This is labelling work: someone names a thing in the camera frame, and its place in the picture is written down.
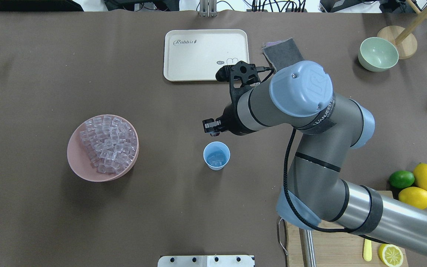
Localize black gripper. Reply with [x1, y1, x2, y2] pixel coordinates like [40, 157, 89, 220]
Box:
[203, 105, 244, 136]

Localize dark red cherries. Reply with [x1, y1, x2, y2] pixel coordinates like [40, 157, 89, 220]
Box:
[209, 128, 221, 136]

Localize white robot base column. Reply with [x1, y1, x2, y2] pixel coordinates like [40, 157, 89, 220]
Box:
[157, 255, 256, 267]

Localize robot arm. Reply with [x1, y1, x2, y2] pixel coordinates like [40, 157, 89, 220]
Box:
[203, 60, 427, 256]

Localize light blue cup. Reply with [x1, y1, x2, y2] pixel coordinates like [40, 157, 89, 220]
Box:
[203, 141, 231, 171]

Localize pile of ice cubes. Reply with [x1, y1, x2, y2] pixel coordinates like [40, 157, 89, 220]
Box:
[76, 115, 139, 175]

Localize wooden cup tree stand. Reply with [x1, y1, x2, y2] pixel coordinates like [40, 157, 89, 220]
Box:
[377, 0, 427, 59]

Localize cream rabbit tray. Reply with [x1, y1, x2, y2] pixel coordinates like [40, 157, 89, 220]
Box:
[163, 29, 249, 82]

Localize grey folded cloth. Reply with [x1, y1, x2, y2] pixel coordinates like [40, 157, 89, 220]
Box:
[262, 38, 304, 73]

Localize pink bowl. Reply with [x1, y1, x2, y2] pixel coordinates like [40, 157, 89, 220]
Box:
[67, 125, 139, 182]

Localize steel muddler black tip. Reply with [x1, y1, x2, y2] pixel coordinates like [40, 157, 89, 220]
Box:
[299, 228, 317, 267]

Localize mint green bowl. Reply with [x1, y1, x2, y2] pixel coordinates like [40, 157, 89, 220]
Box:
[358, 37, 399, 72]

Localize green lime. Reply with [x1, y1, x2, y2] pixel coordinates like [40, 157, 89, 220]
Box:
[388, 170, 415, 189]

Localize yellow plastic knife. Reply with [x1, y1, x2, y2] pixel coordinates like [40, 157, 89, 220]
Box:
[363, 239, 373, 262]

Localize whole lemon front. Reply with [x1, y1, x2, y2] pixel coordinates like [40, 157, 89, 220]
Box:
[398, 187, 427, 210]

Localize half lemon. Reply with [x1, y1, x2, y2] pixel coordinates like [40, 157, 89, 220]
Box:
[378, 244, 404, 267]

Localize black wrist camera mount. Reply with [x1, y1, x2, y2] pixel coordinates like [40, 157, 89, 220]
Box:
[215, 61, 274, 105]

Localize aluminium frame post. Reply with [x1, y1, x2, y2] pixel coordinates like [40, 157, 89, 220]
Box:
[198, 0, 218, 17]

